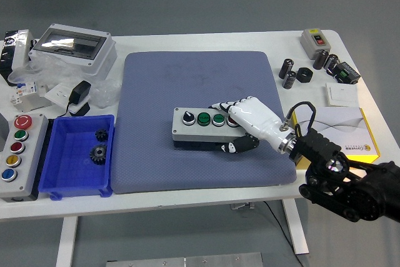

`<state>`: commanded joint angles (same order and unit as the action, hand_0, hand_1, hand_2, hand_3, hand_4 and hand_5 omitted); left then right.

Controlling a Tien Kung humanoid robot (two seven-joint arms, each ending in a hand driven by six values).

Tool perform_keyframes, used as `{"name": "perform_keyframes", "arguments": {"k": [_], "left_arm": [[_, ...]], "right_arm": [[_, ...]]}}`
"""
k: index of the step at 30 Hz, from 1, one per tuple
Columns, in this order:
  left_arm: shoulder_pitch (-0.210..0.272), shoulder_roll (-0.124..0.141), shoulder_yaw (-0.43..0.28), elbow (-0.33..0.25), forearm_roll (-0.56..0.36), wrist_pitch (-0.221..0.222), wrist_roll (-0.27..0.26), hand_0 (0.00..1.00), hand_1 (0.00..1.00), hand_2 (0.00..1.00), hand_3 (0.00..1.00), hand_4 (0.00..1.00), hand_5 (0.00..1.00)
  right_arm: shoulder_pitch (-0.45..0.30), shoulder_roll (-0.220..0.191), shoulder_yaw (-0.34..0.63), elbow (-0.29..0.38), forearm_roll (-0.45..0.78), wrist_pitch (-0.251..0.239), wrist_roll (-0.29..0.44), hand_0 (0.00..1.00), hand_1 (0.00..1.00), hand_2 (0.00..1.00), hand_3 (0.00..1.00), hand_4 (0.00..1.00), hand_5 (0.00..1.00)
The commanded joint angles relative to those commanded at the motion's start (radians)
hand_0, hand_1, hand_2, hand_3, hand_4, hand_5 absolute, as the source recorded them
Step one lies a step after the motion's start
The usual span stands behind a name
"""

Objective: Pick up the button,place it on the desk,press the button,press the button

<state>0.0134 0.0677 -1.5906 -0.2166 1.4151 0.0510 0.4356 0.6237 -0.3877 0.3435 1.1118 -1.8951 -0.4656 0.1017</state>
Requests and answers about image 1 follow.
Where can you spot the silver foil wrapped box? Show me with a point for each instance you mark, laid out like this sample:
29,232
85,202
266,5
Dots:
18,48

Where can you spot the small black bevel gear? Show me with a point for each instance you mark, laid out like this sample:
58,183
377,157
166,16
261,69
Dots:
101,135

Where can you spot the white circuit breaker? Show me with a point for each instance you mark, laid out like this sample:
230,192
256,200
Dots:
25,92

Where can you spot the white wall switch plate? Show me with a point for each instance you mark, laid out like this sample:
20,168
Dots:
342,95

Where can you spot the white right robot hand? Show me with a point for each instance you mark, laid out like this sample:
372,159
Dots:
259,117

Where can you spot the white table leg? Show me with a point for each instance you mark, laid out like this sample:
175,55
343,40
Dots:
66,242
297,229

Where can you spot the black power adapter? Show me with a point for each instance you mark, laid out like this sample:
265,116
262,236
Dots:
79,92

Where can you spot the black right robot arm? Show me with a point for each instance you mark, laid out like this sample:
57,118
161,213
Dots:
368,192

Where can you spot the large black bevel gear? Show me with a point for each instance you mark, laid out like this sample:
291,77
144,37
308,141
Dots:
98,154

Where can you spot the white wall socket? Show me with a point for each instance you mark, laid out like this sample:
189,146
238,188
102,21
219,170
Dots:
57,93

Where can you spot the clear plastic bag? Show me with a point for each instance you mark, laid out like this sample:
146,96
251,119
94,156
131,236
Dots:
53,73
106,92

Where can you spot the black module with green terminal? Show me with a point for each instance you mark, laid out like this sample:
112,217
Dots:
347,73

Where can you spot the grey enclosure with clear lid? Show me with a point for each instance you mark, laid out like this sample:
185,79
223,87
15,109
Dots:
103,57

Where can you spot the grey red-black switch box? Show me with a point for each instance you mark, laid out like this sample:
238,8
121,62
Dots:
314,45

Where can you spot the grey four-button control box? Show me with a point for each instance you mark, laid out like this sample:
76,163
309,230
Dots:
193,131

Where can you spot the blue-grey padded mat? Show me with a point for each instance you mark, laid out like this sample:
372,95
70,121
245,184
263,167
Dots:
156,170

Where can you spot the grey five-button control box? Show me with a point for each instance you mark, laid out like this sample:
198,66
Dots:
28,170

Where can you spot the yellow and white carton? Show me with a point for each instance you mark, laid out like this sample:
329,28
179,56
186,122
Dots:
343,120

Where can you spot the blue plastic bin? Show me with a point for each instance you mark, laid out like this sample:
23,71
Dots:
62,154

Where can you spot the black hexagonal nut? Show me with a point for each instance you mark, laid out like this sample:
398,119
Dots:
304,75

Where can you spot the metal bracket under table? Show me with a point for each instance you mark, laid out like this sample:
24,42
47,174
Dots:
242,207

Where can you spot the grey metal plate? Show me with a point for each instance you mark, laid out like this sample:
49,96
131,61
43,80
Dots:
187,261

